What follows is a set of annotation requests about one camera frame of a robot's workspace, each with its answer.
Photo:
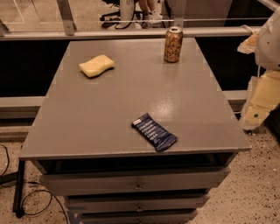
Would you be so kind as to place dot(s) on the grey drawer cabinet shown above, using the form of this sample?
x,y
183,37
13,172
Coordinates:
x,y
127,138

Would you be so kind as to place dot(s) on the gold soda can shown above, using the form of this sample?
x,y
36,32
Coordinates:
x,y
173,44

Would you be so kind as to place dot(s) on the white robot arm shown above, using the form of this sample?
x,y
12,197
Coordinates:
x,y
265,44

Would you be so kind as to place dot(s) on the seated person legs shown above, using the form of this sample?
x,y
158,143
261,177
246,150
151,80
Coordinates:
x,y
151,16

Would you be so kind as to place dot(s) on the grey drawer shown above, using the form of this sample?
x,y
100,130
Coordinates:
x,y
148,217
136,203
134,181

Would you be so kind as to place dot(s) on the top grey drawer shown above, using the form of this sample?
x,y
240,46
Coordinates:
x,y
134,181

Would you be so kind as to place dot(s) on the blue snack bar wrapper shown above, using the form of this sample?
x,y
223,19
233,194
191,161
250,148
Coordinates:
x,y
160,138

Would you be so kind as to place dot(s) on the black metal stand leg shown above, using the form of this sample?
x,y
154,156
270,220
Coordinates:
x,y
17,208

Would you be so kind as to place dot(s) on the grey metal railing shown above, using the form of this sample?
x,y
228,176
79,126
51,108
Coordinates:
x,y
79,19

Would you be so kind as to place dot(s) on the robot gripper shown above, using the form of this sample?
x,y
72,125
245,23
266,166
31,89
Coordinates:
x,y
269,48

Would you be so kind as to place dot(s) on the middle grey drawer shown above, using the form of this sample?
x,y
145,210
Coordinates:
x,y
136,203

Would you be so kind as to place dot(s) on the yellow sponge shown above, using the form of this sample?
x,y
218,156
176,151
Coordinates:
x,y
96,66

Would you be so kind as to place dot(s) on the bottom grey drawer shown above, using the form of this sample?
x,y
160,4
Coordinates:
x,y
148,217

